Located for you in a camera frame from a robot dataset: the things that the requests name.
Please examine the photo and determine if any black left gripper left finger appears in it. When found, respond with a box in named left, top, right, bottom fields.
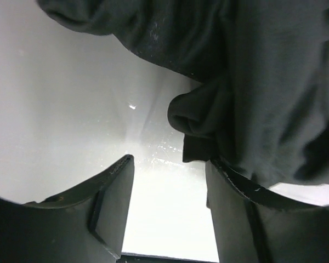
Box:
left=0, top=155, right=134, bottom=262

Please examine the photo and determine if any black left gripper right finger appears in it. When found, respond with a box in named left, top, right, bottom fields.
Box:
left=206, top=159, right=329, bottom=262

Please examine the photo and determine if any black printed t-shirt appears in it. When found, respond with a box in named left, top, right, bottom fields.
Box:
left=38, top=1, right=329, bottom=187

